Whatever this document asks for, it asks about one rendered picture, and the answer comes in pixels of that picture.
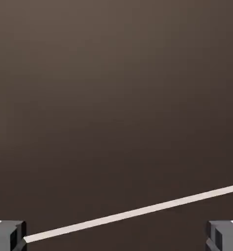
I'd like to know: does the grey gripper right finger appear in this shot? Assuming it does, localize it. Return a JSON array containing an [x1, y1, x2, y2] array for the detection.
[[206, 220, 233, 251]]

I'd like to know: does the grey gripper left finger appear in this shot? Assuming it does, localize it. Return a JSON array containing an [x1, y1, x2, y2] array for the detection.
[[0, 220, 27, 251]]

